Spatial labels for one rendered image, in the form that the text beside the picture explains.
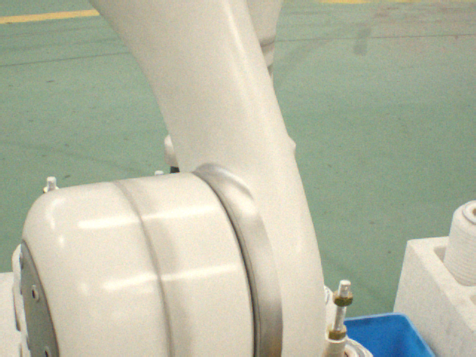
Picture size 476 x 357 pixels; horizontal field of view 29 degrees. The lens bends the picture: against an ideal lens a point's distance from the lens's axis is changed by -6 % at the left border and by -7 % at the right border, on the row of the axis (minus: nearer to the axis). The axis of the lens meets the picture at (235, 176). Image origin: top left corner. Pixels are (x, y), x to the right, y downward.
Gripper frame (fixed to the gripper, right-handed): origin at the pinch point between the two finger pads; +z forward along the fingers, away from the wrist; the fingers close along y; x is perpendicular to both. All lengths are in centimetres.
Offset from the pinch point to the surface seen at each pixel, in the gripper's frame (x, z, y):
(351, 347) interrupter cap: -3.8, 9.6, -14.2
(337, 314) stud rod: -2.0, 4.4, -11.7
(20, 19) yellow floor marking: -193, 32, 40
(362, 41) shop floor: -182, 33, -58
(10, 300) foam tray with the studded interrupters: -22.1, 16.6, 20.9
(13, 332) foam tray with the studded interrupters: -15.8, 16.6, 19.9
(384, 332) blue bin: -28.6, 25.5, -25.9
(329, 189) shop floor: -88, 34, -30
